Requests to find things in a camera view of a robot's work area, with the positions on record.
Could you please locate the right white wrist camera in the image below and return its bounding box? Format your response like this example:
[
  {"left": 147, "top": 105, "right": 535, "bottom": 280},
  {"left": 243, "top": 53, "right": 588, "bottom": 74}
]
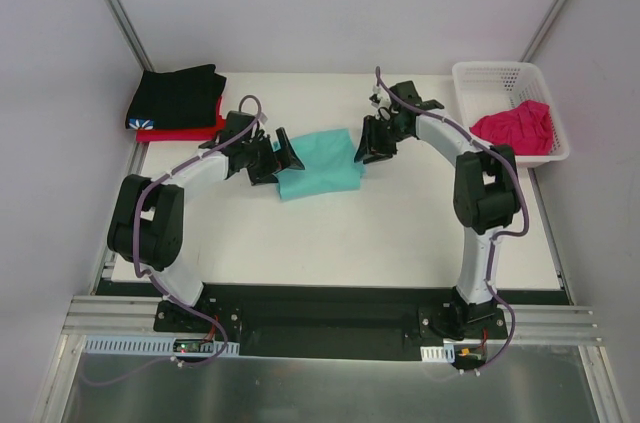
[{"left": 369, "top": 85, "right": 391, "bottom": 121}]

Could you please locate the pink t shirt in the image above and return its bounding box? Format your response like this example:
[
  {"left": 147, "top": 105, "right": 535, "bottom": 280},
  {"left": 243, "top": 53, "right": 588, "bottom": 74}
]
[{"left": 471, "top": 100, "right": 554, "bottom": 156}]

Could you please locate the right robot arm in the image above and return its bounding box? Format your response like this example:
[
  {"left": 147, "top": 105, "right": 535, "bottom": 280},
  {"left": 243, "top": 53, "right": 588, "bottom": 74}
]
[{"left": 354, "top": 81, "right": 523, "bottom": 341}]

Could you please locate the white cable duct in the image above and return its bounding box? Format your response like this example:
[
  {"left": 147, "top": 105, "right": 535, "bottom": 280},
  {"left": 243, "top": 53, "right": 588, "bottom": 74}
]
[
  {"left": 420, "top": 344, "right": 455, "bottom": 364},
  {"left": 84, "top": 336, "right": 240, "bottom": 359}
]

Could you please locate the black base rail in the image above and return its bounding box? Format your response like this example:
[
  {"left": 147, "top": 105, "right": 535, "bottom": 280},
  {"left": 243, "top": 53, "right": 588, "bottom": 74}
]
[{"left": 95, "top": 281, "right": 571, "bottom": 359}]

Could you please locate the teal t shirt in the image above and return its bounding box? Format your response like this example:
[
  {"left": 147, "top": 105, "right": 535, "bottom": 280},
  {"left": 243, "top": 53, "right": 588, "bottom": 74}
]
[{"left": 276, "top": 128, "right": 366, "bottom": 201}]

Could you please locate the folded black t shirt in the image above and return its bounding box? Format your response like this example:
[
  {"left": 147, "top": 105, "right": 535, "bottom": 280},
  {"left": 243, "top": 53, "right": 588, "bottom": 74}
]
[{"left": 125, "top": 64, "right": 227, "bottom": 131}]

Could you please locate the right white cable duct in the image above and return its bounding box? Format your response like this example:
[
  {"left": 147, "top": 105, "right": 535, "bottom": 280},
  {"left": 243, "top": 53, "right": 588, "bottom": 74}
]
[{"left": 420, "top": 344, "right": 455, "bottom": 364}]

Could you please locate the left white cable duct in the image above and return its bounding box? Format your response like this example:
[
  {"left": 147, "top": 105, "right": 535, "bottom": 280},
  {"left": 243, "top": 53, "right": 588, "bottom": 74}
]
[{"left": 84, "top": 336, "right": 240, "bottom": 359}]

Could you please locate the folded red t shirt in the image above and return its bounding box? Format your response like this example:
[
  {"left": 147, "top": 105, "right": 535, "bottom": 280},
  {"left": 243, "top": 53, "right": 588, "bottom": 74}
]
[{"left": 135, "top": 97, "right": 226, "bottom": 143}]

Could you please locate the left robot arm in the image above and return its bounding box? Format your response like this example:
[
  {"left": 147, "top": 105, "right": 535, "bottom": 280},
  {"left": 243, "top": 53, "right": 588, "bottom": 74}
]
[{"left": 107, "top": 111, "right": 305, "bottom": 332}]

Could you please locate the white plastic basket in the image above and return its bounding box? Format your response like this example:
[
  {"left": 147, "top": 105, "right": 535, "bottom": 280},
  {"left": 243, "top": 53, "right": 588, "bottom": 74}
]
[{"left": 452, "top": 61, "right": 570, "bottom": 168}]

